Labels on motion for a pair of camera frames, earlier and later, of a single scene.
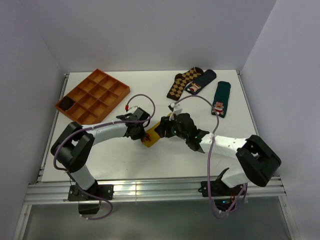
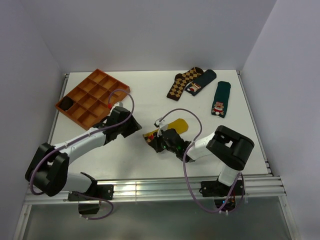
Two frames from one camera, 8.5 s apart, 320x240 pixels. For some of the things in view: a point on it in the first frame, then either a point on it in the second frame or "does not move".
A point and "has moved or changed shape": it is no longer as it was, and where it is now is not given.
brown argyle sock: x=181 y=80 does not move
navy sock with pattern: x=194 y=87 does not move
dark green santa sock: x=221 y=99 does not move
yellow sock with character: x=151 y=136 has moved or changed shape
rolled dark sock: x=66 y=103 does not move
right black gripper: x=165 y=125 -> x=161 y=136
